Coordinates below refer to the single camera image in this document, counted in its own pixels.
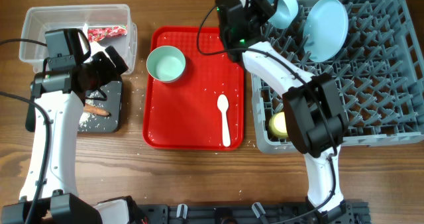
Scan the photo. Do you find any white rice pile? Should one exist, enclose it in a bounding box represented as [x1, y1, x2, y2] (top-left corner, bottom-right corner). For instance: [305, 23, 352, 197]
[79, 91, 100, 131]

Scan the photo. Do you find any light blue bowl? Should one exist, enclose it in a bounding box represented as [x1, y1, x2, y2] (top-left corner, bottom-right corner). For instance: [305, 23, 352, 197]
[268, 0, 299, 29]

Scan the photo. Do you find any brown carrot piece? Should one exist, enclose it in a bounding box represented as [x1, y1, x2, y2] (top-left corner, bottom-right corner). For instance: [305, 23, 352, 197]
[83, 104, 110, 117]

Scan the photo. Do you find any light blue plate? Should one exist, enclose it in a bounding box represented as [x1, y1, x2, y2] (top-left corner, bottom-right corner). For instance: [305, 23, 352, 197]
[303, 0, 348, 62]

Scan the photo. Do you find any green bowl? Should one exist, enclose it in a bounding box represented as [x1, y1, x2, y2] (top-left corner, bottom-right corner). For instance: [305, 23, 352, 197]
[146, 46, 186, 83]

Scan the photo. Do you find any yellow plastic cup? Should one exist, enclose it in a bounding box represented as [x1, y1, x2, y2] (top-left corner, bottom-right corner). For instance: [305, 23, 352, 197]
[268, 111, 288, 139]

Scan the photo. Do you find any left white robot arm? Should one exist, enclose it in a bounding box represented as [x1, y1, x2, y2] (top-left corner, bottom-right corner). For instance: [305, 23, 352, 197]
[1, 28, 137, 223]

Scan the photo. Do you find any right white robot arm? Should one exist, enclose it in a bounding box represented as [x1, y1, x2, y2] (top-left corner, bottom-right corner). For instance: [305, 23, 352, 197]
[215, 0, 351, 223]

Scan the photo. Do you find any black waste tray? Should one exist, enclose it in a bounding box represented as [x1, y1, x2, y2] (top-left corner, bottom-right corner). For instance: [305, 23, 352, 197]
[25, 81, 123, 140]

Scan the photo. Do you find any grey dishwasher rack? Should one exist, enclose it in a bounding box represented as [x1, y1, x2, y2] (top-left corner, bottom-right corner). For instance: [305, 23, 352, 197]
[262, 0, 423, 146]

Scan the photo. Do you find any crumpled white tissue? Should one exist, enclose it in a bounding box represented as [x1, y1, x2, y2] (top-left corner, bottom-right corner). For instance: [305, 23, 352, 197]
[82, 23, 105, 55]

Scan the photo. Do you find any red patterned wrapper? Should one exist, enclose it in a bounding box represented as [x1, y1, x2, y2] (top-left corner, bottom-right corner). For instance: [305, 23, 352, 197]
[87, 25, 127, 42]

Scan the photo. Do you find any clear plastic bin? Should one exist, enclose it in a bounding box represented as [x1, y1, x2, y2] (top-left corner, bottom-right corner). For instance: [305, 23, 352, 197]
[21, 4, 137, 75]

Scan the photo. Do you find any white plastic spoon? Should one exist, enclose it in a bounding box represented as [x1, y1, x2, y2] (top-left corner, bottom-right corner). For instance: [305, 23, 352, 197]
[217, 94, 231, 147]

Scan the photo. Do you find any red plastic tray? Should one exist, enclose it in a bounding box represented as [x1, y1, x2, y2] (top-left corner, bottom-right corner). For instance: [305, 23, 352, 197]
[142, 27, 244, 151]

